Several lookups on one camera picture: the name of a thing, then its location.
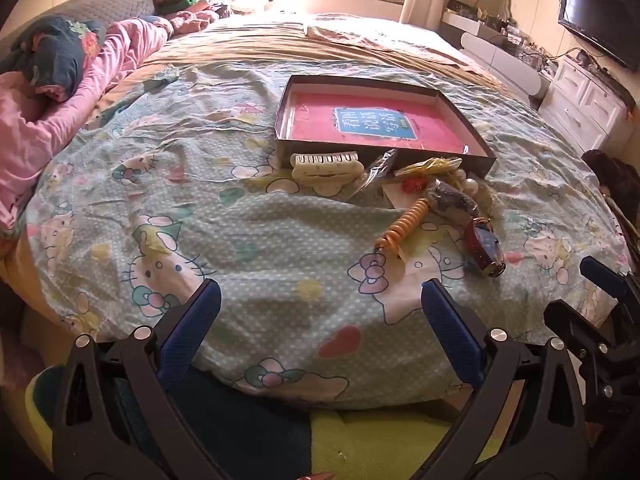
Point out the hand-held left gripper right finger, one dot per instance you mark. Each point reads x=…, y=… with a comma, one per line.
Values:
x=450, y=325

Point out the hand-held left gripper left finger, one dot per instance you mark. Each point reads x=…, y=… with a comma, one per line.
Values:
x=192, y=322

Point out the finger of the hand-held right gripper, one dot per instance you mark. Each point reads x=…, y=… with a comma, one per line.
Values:
x=606, y=277
x=580, y=327

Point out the clear bag of dark beads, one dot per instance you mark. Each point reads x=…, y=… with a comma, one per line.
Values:
x=452, y=200

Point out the white jewelry card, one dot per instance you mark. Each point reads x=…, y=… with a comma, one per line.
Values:
x=395, y=197

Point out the white pearl hair accessory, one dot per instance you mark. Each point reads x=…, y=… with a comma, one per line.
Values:
x=470, y=187

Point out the small red ornament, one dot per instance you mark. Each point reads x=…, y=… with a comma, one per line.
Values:
x=412, y=184

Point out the clear bag with dark jewelry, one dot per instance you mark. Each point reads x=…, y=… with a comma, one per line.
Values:
x=377, y=170

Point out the dark cardboard box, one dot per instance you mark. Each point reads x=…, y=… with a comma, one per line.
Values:
x=385, y=160

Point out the cream hair claw clip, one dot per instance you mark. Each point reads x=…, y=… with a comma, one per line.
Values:
x=325, y=170

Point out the dark fluffy object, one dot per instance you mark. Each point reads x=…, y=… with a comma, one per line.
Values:
x=617, y=177

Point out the cartoon cat printed blanket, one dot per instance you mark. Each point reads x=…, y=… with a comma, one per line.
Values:
x=200, y=220

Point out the white drawer dresser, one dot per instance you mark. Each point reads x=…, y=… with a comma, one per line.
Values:
x=580, y=105

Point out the white low cabinet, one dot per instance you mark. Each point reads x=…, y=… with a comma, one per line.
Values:
x=505, y=60

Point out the black flat television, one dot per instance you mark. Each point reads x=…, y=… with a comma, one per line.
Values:
x=595, y=15

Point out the pink blanket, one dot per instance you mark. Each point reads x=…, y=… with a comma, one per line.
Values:
x=115, y=65

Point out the brown bed sheet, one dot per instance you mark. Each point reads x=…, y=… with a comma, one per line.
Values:
x=240, y=45

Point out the pink floral cloth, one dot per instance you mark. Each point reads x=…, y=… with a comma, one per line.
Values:
x=380, y=40

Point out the dark floral quilt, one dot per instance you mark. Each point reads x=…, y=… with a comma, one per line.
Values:
x=55, y=55

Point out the pile of clothes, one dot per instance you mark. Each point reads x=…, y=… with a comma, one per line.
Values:
x=195, y=10

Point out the grey quilted pillow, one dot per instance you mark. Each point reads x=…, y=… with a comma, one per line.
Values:
x=105, y=2

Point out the wavy frame mirror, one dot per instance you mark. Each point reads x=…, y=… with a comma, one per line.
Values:
x=492, y=0

